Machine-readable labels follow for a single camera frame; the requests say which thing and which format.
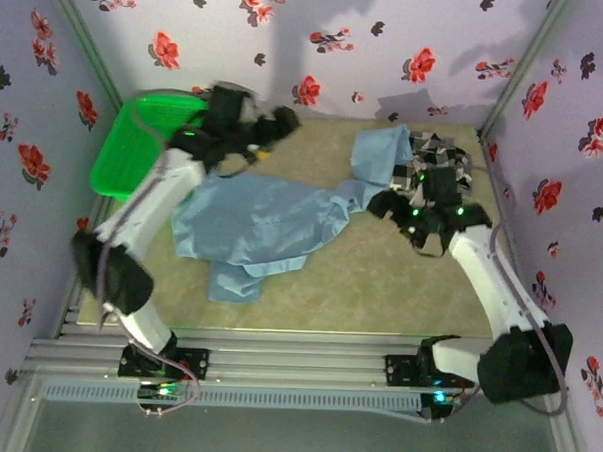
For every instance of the light blue long sleeve shirt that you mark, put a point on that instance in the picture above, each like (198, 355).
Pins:
(261, 224)

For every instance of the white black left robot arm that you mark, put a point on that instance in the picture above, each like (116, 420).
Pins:
(147, 214)

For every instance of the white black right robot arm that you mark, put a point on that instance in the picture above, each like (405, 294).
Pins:
(489, 279)

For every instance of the black white plaid shirt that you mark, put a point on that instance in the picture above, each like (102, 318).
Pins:
(445, 152)

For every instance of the green plastic basket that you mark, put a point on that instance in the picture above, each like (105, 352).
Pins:
(130, 148)

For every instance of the right controller circuit board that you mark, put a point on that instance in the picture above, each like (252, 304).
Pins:
(439, 398)

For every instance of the controller circuit board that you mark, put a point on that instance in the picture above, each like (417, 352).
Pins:
(163, 391)
(439, 398)

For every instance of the left controller circuit board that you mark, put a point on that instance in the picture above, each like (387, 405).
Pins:
(163, 391)

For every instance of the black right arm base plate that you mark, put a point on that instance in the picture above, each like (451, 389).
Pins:
(400, 370)

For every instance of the left aluminium corner post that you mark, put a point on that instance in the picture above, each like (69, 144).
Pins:
(84, 36)

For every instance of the aluminium corner post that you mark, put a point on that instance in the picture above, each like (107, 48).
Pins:
(526, 55)
(84, 36)

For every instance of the right aluminium corner post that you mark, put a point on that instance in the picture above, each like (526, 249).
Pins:
(526, 55)

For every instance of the aluminium rail frame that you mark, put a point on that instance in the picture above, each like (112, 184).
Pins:
(300, 361)

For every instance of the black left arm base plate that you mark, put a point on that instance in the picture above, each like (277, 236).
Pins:
(198, 364)

